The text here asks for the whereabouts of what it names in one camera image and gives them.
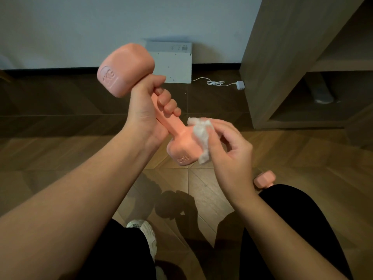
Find person's right hand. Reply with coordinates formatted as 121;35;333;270
203;118;257;206

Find person's left hand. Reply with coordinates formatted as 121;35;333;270
124;74;182;147

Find white tissue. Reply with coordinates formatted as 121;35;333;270
187;117;216;165

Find pink dumbbell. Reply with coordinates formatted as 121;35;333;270
97;43;214;167
253;170;276;190

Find person's left forearm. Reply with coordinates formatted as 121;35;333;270
0;125;164;280

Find person's right forearm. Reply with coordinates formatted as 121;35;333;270
230;188;348;280

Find white flat metal box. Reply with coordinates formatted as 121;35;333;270
144;41;193;84

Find white sneaker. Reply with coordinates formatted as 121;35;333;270
125;219;158;263

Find black trousers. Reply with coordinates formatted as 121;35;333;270
76;184;355;280

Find wooden shelf cabinet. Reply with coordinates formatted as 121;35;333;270
239;0;373;150

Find white cable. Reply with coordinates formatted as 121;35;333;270
191;77;238;87

